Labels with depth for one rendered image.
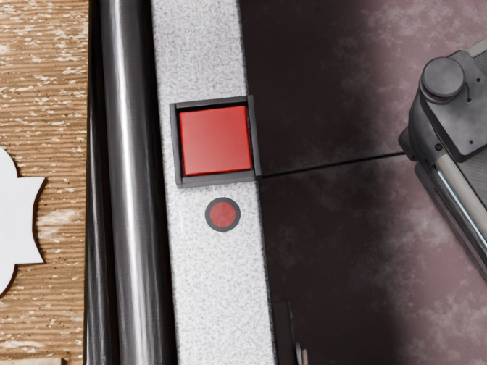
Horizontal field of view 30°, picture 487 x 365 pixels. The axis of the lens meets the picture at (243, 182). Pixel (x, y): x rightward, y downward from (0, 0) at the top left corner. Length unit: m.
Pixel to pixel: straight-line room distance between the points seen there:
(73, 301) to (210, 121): 0.20
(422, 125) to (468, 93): 0.09
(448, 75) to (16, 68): 0.83
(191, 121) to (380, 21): 1.11
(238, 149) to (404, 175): 1.00
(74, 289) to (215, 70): 0.24
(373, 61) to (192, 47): 1.02
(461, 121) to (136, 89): 0.79
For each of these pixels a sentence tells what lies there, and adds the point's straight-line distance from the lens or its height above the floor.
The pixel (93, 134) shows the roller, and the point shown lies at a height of 0.91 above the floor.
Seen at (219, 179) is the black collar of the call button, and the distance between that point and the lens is 0.79.
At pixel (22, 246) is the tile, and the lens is 0.79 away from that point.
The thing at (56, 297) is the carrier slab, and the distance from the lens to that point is 0.79.
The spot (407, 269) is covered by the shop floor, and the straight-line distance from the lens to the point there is 1.73.
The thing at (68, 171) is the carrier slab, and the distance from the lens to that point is 0.81.
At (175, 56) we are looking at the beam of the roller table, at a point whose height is 0.92.
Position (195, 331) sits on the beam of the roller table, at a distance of 0.78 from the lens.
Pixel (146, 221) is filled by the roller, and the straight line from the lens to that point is 0.80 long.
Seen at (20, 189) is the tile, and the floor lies 0.95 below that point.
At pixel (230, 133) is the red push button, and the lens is 0.80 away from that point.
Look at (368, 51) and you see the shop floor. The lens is 1.86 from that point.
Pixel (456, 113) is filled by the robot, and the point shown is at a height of 0.28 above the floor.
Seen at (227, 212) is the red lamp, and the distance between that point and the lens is 0.80.
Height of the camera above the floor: 1.69
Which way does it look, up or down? 74 degrees down
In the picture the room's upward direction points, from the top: 8 degrees counter-clockwise
